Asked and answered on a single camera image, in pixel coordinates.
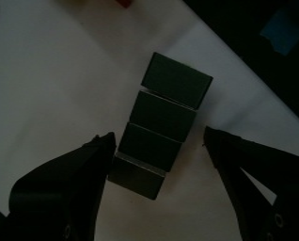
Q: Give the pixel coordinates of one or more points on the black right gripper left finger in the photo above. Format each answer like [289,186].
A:
[59,188]

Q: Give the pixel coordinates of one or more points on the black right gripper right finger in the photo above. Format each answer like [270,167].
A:
[257,163]

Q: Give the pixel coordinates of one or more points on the dark green sushi roll piece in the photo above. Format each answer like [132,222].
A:
[176,80]
[135,179]
[162,116]
[150,147]

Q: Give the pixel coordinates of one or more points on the blue tape patch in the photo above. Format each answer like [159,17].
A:
[283,29]

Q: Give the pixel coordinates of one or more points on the small red toy object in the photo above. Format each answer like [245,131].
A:
[123,3]

